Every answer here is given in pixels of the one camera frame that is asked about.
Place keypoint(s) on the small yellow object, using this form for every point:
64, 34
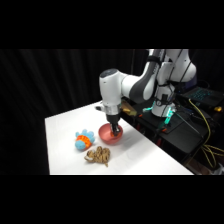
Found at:
218, 108

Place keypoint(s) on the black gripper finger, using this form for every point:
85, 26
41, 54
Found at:
118, 129
113, 130

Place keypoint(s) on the pink bowl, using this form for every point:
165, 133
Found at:
106, 135

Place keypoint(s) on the blue and orange plush toy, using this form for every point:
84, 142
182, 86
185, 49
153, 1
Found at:
83, 140

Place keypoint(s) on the black robot stand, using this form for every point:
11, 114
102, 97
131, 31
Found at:
180, 133

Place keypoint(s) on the tan wrist mount piece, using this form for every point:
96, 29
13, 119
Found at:
128, 109

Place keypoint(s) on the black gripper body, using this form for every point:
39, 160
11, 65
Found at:
112, 119

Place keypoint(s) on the black laptop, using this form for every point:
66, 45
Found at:
203, 95

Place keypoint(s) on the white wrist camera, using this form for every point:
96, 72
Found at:
99, 108

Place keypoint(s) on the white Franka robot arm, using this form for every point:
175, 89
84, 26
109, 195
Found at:
166, 71

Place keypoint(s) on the brown spotted plush toy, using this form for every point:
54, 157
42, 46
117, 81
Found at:
98, 155

